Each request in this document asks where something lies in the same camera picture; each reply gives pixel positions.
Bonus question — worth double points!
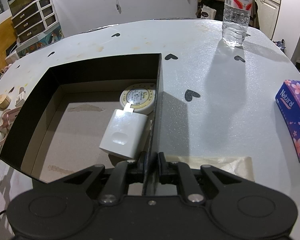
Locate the clear water bottle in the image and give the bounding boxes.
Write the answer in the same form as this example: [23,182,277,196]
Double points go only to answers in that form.
[222,0,253,47]

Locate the purple tissue box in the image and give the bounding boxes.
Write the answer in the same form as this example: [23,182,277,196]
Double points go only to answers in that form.
[275,80,300,160]

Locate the pink scissors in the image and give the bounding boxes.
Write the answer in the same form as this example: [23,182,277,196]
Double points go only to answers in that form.
[0,106,21,147]

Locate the black drawer cabinet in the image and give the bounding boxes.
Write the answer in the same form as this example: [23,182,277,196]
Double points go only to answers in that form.
[11,0,59,43]

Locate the black storage box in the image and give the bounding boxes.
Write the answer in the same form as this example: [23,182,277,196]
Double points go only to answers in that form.
[0,54,162,183]

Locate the oval wooden block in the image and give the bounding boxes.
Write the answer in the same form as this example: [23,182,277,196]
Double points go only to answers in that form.
[0,94,11,109]

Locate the white power adapter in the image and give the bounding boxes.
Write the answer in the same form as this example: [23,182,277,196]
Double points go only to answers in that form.
[99,102,148,159]

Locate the gel polish bottle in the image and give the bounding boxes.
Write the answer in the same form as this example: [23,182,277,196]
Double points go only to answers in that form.
[15,87,26,107]

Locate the round cream tin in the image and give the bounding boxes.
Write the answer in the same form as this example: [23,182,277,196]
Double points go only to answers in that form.
[120,83,155,115]

